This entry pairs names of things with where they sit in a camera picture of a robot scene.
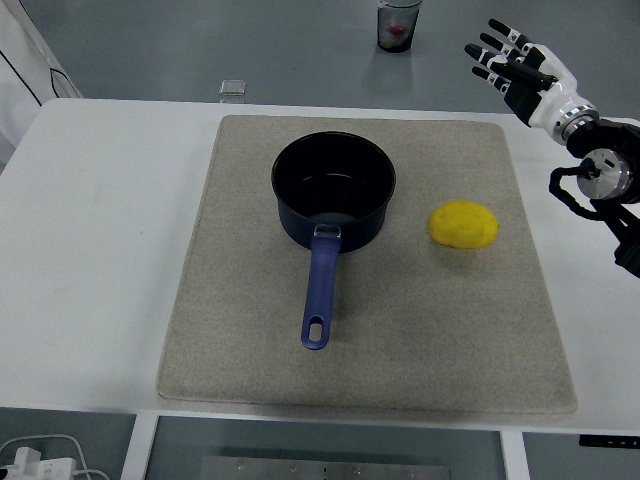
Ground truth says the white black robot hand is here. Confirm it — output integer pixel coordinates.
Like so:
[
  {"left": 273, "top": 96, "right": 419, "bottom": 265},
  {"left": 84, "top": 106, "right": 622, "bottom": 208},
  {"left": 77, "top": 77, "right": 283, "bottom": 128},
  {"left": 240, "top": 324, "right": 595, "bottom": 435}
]
[{"left": 463, "top": 18, "right": 595, "bottom": 140}]

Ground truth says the yellow potato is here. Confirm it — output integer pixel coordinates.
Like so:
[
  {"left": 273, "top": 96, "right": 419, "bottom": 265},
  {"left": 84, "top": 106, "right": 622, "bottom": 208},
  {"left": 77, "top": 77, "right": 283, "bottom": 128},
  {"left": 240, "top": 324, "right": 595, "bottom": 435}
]
[{"left": 428, "top": 200, "right": 500, "bottom": 250}]

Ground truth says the dark transparent cup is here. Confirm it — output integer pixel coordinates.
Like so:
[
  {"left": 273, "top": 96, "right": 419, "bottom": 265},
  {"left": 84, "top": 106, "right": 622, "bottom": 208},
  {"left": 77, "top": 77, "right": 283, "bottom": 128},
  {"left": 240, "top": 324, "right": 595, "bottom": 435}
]
[{"left": 375, "top": 0, "right": 424, "bottom": 53}]

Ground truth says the beige fabric mat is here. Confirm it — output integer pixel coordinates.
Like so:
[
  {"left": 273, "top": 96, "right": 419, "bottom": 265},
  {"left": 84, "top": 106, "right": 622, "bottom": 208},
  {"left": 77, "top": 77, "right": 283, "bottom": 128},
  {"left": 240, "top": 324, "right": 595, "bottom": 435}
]
[{"left": 155, "top": 114, "right": 579, "bottom": 414}]

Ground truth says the small clear square block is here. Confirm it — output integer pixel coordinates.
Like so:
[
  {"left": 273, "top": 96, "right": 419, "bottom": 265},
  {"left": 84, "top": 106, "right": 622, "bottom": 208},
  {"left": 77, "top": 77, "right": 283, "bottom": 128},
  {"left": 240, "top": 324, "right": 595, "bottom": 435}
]
[{"left": 218, "top": 78, "right": 249, "bottom": 104}]

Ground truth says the black table control panel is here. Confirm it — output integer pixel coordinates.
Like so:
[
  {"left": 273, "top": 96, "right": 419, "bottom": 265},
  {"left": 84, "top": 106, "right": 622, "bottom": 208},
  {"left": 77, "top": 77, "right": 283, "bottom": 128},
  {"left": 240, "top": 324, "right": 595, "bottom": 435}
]
[{"left": 579, "top": 434, "right": 640, "bottom": 448}]

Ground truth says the grey metal plate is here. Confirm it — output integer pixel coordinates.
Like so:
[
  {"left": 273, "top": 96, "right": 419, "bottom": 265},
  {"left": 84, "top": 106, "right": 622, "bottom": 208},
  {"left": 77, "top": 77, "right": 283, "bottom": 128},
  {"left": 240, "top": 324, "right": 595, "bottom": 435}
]
[{"left": 199, "top": 455, "right": 451, "bottom": 480}]

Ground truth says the white power strip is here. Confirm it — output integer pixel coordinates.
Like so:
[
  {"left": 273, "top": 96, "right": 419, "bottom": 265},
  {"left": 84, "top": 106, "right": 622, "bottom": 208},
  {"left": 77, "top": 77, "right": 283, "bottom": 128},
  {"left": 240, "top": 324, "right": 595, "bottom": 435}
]
[{"left": 0, "top": 446, "right": 77, "bottom": 480}]

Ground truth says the blue pot with handle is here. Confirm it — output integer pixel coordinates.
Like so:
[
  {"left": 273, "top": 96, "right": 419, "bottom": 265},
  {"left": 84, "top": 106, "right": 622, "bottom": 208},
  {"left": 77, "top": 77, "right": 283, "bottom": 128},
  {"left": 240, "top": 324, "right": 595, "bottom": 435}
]
[{"left": 270, "top": 131, "right": 397, "bottom": 351}]

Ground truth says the white table frame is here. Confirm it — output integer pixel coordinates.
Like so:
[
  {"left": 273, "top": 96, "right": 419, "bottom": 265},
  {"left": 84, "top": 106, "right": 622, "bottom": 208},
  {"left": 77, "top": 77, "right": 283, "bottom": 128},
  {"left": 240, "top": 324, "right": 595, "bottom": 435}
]
[{"left": 119, "top": 412, "right": 532, "bottom": 480}]

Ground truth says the white power cable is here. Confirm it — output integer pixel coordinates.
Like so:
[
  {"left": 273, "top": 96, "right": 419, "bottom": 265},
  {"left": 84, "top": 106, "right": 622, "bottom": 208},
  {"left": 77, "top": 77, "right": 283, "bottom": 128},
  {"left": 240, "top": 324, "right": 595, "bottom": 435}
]
[{"left": 0, "top": 434, "right": 109, "bottom": 480}]

